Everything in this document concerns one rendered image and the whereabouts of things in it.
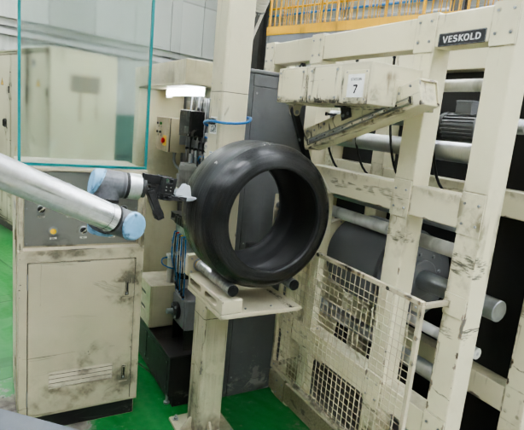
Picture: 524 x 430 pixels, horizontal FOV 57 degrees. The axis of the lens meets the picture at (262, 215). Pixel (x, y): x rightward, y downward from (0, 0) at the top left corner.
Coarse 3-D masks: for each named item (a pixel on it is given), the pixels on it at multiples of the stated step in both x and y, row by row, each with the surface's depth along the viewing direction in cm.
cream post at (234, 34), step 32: (224, 0) 202; (256, 0) 205; (224, 32) 202; (224, 64) 203; (224, 96) 206; (224, 128) 209; (224, 320) 230; (192, 352) 238; (224, 352) 234; (192, 384) 239; (192, 416) 239
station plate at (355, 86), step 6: (348, 78) 173; (354, 78) 171; (360, 78) 168; (348, 84) 174; (354, 84) 171; (360, 84) 168; (348, 90) 174; (354, 90) 171; (360, 90) 168; (348, 96) 174; (354, 96) 171; (360, 96) 168
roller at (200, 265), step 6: (198, 264) 210; (204, 264) 208; (204, 270) 204; (210, 270) 201; (210, 276) 199; (216, 276) 195; (216, 282) 194; (222, 282) 190; (228, 282) 188; (222, 288) 189; (228, 288) 185; (234, 288) 185; (228, 294) 186; (234, 294) 186
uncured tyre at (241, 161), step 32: (224, 160) 177; (256, 160) 176; (288, 160) 182; (192, 192) 184; (224, 192) 172; (288, 192) 218; (320, 192) 192; (192, 224) 182; (224, 224) 174; (288, 224) 220; (320, 224) 195; (224, 256) 177; (256, 256) 216; (288, 256) 211
